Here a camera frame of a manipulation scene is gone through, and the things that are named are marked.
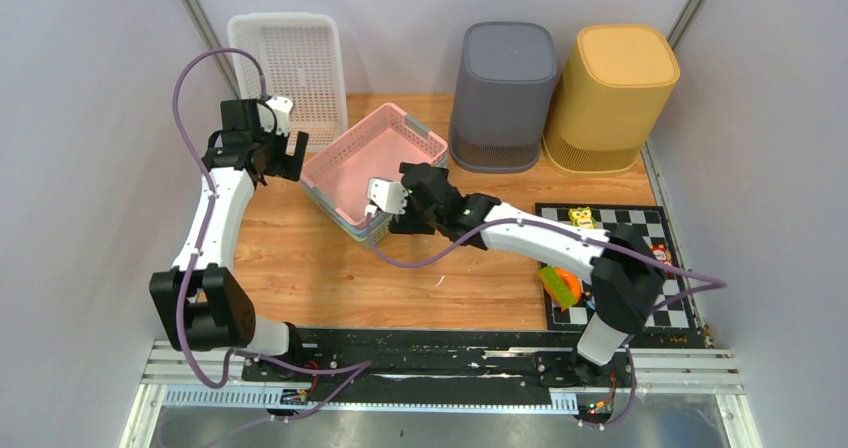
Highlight green perforated basket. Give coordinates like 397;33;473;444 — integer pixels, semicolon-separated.
331;160;448;252

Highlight pink perforated basket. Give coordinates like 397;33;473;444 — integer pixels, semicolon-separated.
301;103;448;231

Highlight blue perforated basket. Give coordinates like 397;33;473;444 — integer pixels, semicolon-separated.
301;151;430;243

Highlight white perforated basket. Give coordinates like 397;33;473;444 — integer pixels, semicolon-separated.
227;12;349;153

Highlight grey slatted waste bin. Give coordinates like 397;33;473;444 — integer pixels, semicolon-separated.
449;21;559;174

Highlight yellow slatted waste bin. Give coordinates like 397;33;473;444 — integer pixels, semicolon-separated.
542;24;681;177

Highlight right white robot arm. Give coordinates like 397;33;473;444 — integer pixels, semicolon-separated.
366;163;665;386

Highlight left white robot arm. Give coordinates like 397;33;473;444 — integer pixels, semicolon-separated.
149;96;309;381

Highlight green orange toy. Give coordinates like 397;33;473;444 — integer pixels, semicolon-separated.
538;265;583;311

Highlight yellow owl toy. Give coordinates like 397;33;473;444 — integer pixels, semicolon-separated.
568;207;597;229

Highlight red round toy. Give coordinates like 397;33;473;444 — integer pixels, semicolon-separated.
651;244;673;266

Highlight black white checkerboard mat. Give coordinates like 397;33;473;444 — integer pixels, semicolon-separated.
535;203;697;332

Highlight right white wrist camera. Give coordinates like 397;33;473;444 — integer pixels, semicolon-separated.
365;177;408;216

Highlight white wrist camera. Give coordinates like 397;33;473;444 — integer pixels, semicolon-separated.
261;96;294;136
365;177;408;216

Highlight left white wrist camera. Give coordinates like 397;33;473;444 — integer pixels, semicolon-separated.
261;96;294;136

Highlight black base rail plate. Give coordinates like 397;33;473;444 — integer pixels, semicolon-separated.
228;325;713;408

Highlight left corner metal post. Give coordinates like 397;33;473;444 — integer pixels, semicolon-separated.
180;0;239;95

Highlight corner metal post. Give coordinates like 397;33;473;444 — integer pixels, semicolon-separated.
667;0;707;50
180;0;239;95

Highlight aluminium frame rails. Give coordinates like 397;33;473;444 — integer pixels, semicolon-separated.
120;341;761;447

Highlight right corner metal post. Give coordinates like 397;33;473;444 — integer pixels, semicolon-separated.
667;0;707;50

